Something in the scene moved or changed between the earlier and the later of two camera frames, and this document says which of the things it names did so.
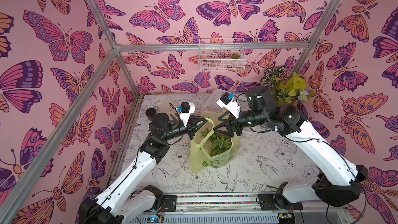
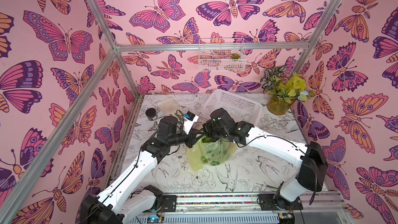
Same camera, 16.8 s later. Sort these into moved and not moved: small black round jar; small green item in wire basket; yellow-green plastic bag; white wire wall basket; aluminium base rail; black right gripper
Moved: yellow-green plastic bag; black right gripper
Not moved: small green item in wire basket; small black round jar; aluminium base rail; white wire wall basket
